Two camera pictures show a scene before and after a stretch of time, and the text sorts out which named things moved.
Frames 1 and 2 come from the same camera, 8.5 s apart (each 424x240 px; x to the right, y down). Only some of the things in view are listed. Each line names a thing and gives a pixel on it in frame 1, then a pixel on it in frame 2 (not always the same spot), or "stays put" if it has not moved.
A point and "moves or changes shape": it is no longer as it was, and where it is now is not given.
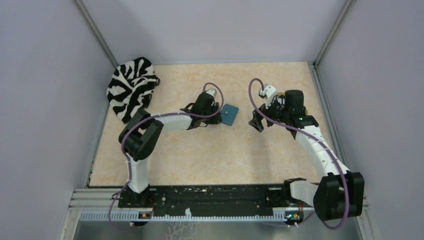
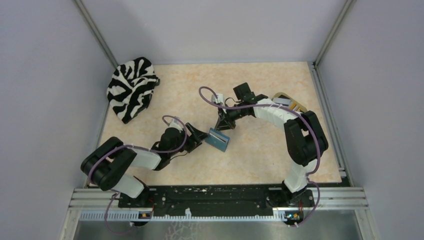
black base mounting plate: [208, 199] stays put
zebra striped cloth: [131, 87] stays put
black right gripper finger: [257, 116] -> [232, 124]
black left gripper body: [213, 120] -> [187, 146]
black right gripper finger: [256, 122] -> [222, 125]
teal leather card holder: [228, 114] moves or changes shape
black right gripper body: [275, 112] -> [233, 114]
